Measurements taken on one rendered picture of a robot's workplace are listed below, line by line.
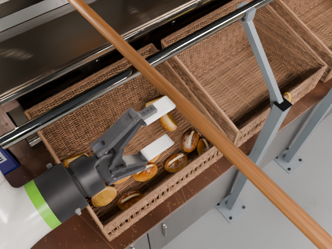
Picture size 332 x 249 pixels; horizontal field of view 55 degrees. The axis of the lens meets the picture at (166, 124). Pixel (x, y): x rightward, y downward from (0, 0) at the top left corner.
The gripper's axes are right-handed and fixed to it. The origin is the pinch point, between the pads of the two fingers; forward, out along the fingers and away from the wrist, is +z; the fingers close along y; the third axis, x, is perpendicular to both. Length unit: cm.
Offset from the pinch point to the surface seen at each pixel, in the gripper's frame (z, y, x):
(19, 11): -8, 2, -55
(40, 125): -20.1, 3.1, -17.9
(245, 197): 53, 120, 5
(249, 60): 81, 61, -36
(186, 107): 5.5, -0.7, -0.4
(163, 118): 23, 55, -31
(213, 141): 5.0, 0.1, 8.8
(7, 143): -27.3, 3.1, -18.0
